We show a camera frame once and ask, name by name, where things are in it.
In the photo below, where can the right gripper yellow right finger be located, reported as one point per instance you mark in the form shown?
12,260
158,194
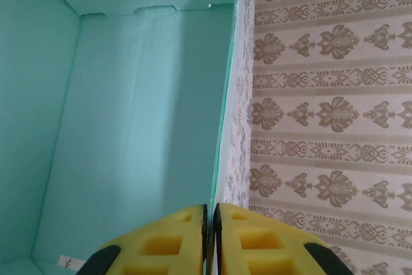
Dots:
264,249

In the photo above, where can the light blue paper box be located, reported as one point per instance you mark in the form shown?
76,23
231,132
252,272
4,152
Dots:
128,110

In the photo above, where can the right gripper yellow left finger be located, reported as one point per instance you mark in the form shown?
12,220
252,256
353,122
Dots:
161,246

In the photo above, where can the floral table cloth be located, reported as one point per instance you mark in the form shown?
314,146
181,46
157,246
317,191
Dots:
241,94

